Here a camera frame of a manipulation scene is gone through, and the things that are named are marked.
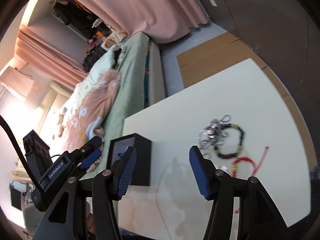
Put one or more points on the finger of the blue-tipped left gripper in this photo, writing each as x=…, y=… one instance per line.
x=89, y=153

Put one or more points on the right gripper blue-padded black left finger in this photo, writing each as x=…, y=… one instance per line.
x=66, y=217

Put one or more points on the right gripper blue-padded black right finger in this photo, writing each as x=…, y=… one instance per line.
x=259, y=218

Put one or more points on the peach floral blanket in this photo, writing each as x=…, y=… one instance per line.
x=87, y=121

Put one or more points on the pink window curtain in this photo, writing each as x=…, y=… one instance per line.
x=46, y=58

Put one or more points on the bed with green sheet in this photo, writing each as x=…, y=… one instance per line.
x=131, y=58

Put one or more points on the pink floor curtain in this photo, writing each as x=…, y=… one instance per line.
x=163, y=20

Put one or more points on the brown cardboard sheet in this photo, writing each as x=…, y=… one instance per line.
x=224, y=51

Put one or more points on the white wall switch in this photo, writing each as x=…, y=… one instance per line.
x=213, y=3

